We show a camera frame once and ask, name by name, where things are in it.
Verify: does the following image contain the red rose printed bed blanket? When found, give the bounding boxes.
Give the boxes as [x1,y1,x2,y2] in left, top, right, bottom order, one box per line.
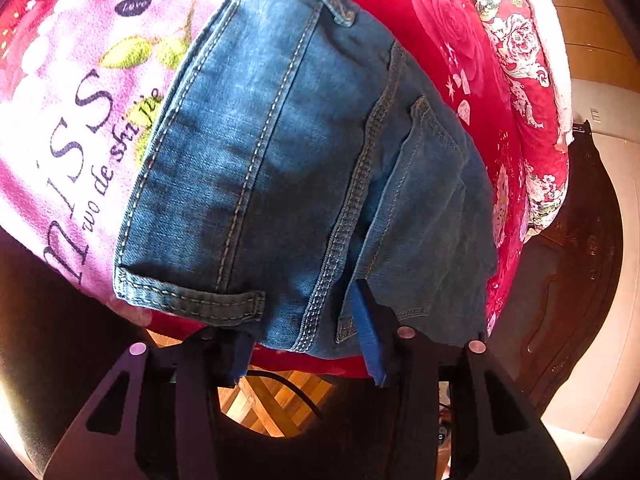
[0,0,532,382]

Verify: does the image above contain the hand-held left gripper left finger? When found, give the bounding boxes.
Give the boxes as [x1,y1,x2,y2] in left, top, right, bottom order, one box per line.
[42,327,257,480]

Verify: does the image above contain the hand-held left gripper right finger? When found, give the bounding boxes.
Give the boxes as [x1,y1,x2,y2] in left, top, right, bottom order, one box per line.
[349,277,572,480]

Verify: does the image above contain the dark carved wooden headboard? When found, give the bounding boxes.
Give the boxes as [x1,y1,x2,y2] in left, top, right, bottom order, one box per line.
[487,119,637,412]

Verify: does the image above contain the blue denim pants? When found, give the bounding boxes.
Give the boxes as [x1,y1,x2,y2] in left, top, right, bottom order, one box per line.
[112,0,499,359]

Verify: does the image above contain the light wooden wardrobe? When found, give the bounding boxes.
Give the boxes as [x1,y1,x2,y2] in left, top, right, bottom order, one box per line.
[539,0,640,82]

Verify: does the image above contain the black cable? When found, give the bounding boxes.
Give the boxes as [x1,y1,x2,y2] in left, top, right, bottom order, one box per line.
[247,371,327,418]

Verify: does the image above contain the folded red floral quilt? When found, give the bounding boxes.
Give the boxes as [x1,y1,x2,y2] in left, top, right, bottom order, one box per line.
[450,0,571,241]

